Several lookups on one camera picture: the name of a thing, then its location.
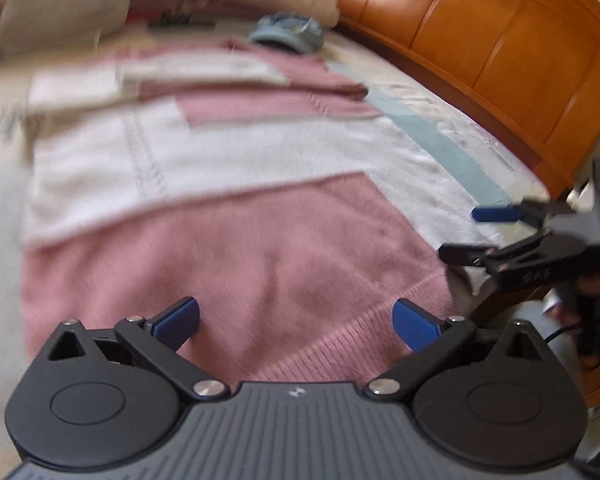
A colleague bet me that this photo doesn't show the pink and white sweater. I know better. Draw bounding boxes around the pink and white sweater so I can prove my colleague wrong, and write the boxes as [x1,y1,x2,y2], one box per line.
[21,40,471,384]

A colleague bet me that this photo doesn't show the person right hand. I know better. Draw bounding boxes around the person right hand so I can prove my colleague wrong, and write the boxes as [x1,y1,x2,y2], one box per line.
[544,275,600,359]

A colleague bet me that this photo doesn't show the wooden headboard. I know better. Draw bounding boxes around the wooden headboard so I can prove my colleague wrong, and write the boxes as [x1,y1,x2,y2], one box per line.
[339,0,600,195]

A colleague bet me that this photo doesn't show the blue baseball cap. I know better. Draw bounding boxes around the blue baseball cap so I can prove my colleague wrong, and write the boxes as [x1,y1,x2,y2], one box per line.
[248,13,325,55]

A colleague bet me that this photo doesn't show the black phone with flower holder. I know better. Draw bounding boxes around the black phone with flower holder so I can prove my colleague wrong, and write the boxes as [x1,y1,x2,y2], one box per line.
[147,9,216,29]

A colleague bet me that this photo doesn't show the grey cat face cushion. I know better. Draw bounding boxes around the grey cat face cushion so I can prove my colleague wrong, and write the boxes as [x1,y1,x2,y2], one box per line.
[0,0,131,55]

